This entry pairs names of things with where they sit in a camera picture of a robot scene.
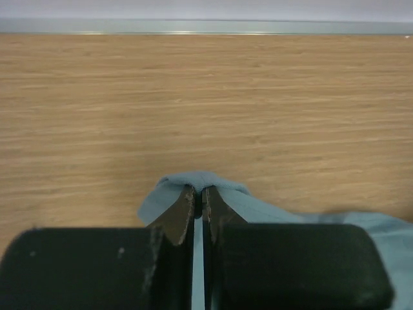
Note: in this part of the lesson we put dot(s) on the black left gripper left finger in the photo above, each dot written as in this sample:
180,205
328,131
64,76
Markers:
104,268

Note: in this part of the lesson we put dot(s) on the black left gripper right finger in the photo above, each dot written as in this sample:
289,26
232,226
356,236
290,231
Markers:
288,265

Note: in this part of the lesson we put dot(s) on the blue-grey t shirt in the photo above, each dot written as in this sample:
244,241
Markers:
393,236

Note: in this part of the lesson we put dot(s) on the aluminium frame rail front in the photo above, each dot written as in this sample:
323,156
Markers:
186,27

